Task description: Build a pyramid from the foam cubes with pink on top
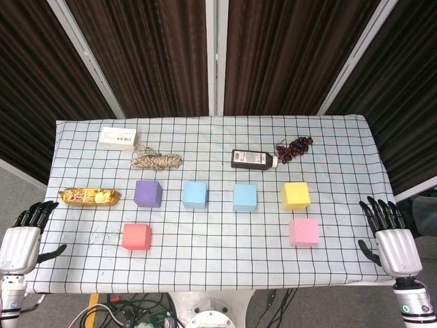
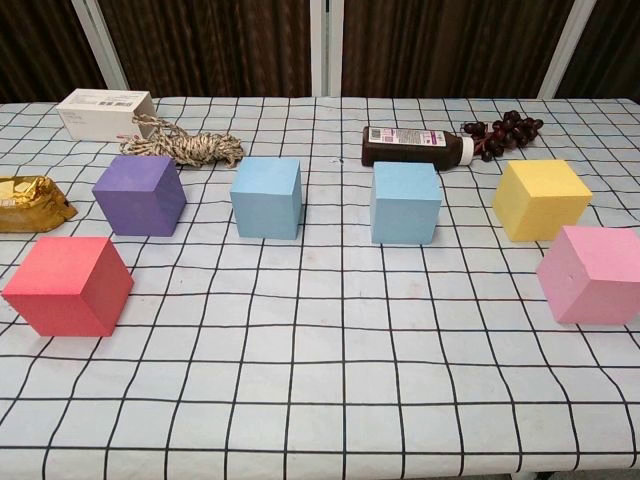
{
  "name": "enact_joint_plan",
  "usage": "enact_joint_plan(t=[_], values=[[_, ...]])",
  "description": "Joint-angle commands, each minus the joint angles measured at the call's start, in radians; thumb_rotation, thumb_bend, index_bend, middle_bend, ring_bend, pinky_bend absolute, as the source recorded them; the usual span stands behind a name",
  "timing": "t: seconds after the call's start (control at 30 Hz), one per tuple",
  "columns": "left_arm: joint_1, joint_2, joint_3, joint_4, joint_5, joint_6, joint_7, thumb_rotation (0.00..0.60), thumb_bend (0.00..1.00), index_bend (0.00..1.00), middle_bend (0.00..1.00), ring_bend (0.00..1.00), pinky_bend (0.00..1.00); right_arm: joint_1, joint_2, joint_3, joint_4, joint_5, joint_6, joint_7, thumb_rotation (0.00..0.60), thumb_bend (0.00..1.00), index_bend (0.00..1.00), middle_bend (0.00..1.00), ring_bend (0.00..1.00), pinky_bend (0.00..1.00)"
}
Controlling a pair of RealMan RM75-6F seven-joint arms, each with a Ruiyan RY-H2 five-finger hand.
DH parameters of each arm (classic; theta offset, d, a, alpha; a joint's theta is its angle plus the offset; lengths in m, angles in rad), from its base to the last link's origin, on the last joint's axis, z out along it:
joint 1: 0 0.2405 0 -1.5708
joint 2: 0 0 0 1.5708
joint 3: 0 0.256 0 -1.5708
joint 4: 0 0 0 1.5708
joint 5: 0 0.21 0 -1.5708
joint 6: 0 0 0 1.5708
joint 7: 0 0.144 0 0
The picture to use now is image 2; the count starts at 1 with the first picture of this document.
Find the pink foam cube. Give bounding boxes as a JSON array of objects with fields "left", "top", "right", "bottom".
[{"left": 535, "top": 224, "right": 640, "bottom": 325}]

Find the purple foam cube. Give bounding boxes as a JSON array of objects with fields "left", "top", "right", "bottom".
[{"left": 92, "top": 154, "right": 188, "bottom": 237}]

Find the white cardboard box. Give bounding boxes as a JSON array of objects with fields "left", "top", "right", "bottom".
[{"left": 55, "top": 88, "right": 157, "bottom": 142}]

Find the dark brown curtain panel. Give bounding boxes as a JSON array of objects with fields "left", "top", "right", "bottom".
[
  {"left": 97, "top": 0, "right": 314, "bottom": 99},
  {"left": 340, "top": 0, "right": 576, "bottom": 99},
  {"left": 0, "top": 0, "right": 107, "bottom": 104},
  {"left": 554, "top": 0, "right": 640, "bottom": 104}
]

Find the dark red grape bunch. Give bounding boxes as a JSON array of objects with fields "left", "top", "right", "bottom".
[{"left": 462, "top": 109, "right": 544, "bottom": 162}]

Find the gold snack package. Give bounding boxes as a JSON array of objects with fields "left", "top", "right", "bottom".
[{"left": 0, "top": 174, "right": 79, "bottom": 235}]

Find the white partition frame post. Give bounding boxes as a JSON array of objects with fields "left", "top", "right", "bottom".
[
  {"left": 69, "top": 0, "right": 130, "bottom": 99},
  {"left": 308, "top": 0, "right": 344, "bottom": 98},
  {"left": 538, "top": 0, "right": 597, "bottom": 99}
]

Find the twisted beige rope bundle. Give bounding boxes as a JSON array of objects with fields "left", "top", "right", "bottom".
[{"left": 118, "top": 113, "right": 244, "bottom": 170}]

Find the yellow foam cube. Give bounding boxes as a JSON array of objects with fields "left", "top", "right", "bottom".
[{"left": 492, "top": 159, "right": 593, "bottom": 243}]

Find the light blue foam cube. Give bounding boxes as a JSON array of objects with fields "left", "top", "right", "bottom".
[
  {"left": 229, "top": 156, "right": 304, "bottom": 239},
  {"left": 369, "top": 161, "right": 442, "bottom": 246}
]

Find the dark brown labelled bottle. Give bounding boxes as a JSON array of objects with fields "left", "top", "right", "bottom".
[{"left": 361, "top": 125, "right": 475, "bottom": 173}]

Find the red foam cube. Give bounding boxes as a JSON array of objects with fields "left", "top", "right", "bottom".
[{"left": 1, "top": 236, "right": 135, "bottom": 338}]

